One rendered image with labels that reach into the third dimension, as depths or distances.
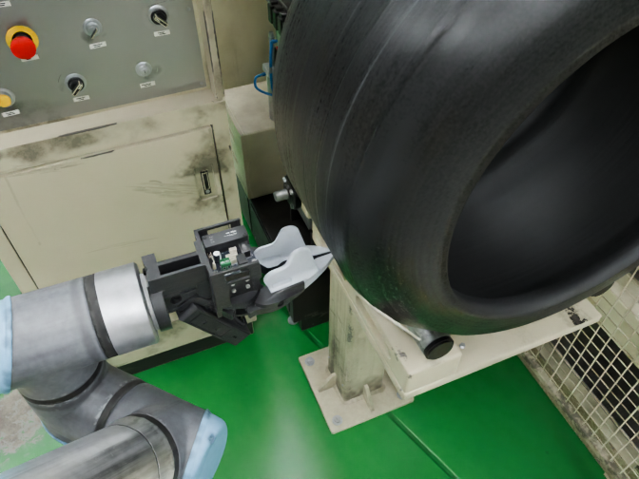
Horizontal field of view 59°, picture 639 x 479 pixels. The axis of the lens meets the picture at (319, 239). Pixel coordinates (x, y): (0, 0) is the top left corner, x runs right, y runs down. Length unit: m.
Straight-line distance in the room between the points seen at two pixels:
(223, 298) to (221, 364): 1.24
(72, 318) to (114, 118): 0.69
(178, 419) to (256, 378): 1.18
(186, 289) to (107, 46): 0.67
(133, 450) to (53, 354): 0.12
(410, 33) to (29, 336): 0.44
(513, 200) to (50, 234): 0.96
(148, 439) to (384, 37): 0.42
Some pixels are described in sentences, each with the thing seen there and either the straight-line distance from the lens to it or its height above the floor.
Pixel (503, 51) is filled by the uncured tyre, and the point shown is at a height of 1.36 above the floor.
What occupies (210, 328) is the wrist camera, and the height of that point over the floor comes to 1.03.
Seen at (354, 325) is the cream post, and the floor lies 0.42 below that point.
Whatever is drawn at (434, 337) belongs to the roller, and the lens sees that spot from 0.78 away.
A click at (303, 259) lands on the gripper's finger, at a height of 1.09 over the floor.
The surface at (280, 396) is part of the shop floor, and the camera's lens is 1.76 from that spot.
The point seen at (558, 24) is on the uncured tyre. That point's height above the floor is 1.38.
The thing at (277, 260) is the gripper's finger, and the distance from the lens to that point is 0.66.
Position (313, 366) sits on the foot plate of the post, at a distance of 1.79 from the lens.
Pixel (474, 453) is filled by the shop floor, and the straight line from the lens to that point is 1.74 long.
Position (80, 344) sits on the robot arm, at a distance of 0.60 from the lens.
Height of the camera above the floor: 1.56
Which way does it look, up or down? 47 degrees down
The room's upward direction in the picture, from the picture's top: straight up
